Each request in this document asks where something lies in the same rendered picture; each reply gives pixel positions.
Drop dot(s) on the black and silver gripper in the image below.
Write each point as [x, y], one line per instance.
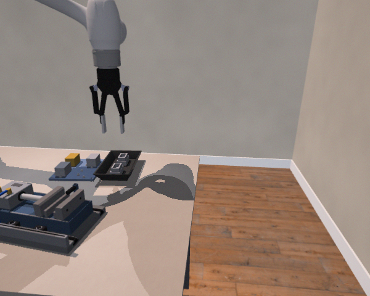
[108, 81]

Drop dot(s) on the yellow-orange block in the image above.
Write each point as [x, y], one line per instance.
[74, 158]

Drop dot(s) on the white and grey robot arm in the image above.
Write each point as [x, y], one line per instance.
[103, 24]

